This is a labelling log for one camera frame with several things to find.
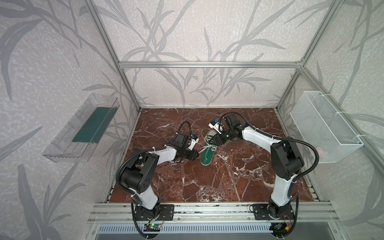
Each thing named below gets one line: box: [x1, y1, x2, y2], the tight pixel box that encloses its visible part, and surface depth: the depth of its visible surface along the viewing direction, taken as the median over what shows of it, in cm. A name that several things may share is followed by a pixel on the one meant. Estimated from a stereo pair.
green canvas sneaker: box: [201, 129, 217, 166], surface depth 93 cm
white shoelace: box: [198, 136, 217, 157], surface depth 94 cm
